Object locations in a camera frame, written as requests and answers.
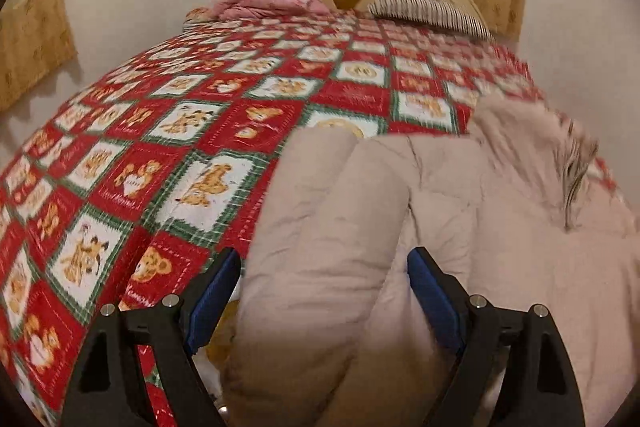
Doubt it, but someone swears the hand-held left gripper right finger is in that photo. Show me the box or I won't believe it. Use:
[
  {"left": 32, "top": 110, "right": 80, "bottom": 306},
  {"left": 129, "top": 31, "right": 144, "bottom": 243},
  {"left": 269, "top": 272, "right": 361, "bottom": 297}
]
[{"left": 406, "top": 247, "right": 587, "bottom": 427}]

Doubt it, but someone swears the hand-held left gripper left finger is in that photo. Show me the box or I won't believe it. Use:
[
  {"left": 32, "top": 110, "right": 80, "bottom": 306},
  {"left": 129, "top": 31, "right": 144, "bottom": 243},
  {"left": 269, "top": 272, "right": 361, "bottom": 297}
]
[{"left": 60, "top": 248, "right": 242, "bottom": 427}]

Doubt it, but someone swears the beige padded jacket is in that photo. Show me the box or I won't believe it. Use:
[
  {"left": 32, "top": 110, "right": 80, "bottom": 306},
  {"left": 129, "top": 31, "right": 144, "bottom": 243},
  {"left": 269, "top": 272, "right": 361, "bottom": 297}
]
[{"left": 220, "top": 94, "right": 640, "bottom": 427}]

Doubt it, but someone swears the red printed patchwork bedspread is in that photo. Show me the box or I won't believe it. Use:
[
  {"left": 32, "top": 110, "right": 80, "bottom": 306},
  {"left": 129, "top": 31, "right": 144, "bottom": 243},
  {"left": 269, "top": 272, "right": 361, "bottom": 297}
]
[{"left": 0, "top": 14, "right": 621, "bottom": 427}]

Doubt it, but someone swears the striped pillow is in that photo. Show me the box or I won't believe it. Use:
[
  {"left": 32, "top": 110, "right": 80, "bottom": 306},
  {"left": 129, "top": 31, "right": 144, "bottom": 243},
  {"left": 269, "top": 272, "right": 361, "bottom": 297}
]
[{"left": 367, "top": 0, "right": 493, "bottom": 40}]

